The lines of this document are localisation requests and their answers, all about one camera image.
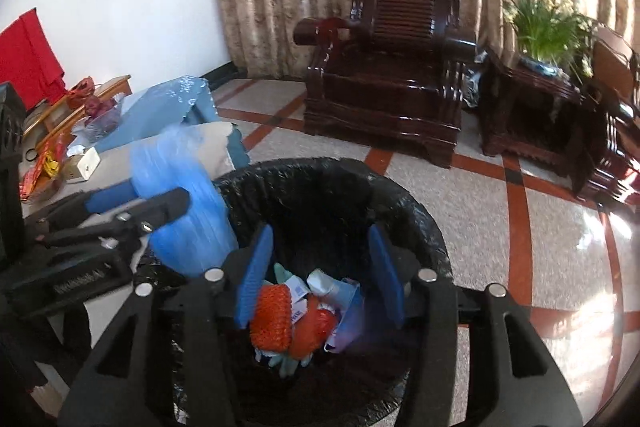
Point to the red plastic bag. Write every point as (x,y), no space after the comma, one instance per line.
(326,322)

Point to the waste bin with black bag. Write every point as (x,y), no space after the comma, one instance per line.
(320,197)

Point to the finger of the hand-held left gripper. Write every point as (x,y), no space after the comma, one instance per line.
(165,204)
(110,199)

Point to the silver plastic bag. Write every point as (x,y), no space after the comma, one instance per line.
(472,82)

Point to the dark wooden side table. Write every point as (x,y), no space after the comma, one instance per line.
(530,117)

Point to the glass fruit bowl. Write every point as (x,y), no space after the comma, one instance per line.
(102,124)

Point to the red cloth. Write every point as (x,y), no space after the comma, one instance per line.
(30,57)

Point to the green rubber glove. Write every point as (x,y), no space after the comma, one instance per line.
(287,364)

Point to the blue plastic bag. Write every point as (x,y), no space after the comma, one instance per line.
(185,187)

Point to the black scissors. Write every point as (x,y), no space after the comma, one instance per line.
(31,154)

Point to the white barcode wrapper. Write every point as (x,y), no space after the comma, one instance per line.
(298,294)

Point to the blue packet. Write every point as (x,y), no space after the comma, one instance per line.
(540,67)

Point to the potted green plant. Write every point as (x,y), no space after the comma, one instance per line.
(545,32)

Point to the white tissue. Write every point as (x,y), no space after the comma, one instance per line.
(320,279)

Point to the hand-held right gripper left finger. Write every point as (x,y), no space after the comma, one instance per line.
(255,277)

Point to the pink plastic sheet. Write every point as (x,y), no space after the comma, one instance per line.
(350,322)

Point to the dark wooden armchair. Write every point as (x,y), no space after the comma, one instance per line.
(380,97)
(620,157)

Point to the blue and white face mask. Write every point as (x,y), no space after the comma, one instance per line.
(345,292)

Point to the gold tissue box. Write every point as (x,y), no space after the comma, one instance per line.
(82,164)

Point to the red apple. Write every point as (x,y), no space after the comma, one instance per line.
(95,107)

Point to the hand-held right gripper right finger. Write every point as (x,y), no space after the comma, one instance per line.
(387,277)

